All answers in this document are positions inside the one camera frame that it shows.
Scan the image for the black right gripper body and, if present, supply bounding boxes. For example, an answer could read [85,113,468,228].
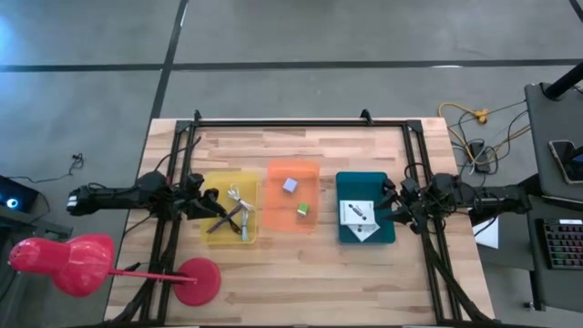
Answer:
[400,177,432,234]

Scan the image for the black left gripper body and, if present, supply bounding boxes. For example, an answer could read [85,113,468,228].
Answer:
[172,172,206,220]

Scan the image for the purple cable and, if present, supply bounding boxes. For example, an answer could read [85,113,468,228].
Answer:
[206,203,245,235]

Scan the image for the white cable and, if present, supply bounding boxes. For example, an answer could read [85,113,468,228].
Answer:
[227,183,256,242]

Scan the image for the yellow translucent plastic bin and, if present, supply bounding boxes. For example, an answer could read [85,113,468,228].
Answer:
[201,170,260,246]

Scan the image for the teal plastic bin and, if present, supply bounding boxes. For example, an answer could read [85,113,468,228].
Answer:
[335,171,396,245]

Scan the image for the orange translucent plastic bin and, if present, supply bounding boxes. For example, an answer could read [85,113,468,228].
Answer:
[262,159,322,233]

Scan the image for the white printed manual sheet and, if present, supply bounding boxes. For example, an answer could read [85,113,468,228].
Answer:
[339,199,377,227]

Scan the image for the white folded leaflet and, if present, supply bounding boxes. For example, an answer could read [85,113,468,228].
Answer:
[348,221,382,243]

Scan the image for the white paper sheet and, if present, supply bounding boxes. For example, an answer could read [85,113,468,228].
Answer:
[471,216,501,251]

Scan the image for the black power brick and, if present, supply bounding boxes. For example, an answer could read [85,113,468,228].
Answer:
[468,140,492,174]

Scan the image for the red balloon stand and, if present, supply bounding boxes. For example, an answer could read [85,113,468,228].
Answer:
[8,232,223,307]

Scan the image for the grey desk panel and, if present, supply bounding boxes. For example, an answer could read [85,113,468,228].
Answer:
[523,81,583,201]
[524,194,583,312]

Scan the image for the backlit black keyboard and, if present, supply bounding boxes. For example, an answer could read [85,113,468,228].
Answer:
[541,218,583,272]

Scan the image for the black smartphone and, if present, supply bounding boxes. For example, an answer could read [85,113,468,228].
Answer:
[547,139,583,186]

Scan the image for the black device with blue light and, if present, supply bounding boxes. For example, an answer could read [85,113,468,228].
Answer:
[0,175,40,213]

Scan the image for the black pole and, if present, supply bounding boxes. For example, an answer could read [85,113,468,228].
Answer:
[544,61,583,101]

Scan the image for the yellow floor cable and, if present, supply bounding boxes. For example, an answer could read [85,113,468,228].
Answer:
[438,102,532,168]

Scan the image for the black aluminium rig frame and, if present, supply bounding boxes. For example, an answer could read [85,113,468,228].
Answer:
[104,108,492,326]

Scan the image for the thin black floor cable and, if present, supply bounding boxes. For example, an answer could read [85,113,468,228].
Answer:
[8,153,86,184]

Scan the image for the black floor cable bundle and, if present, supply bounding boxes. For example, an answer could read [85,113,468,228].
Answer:
[448,97,532,189]

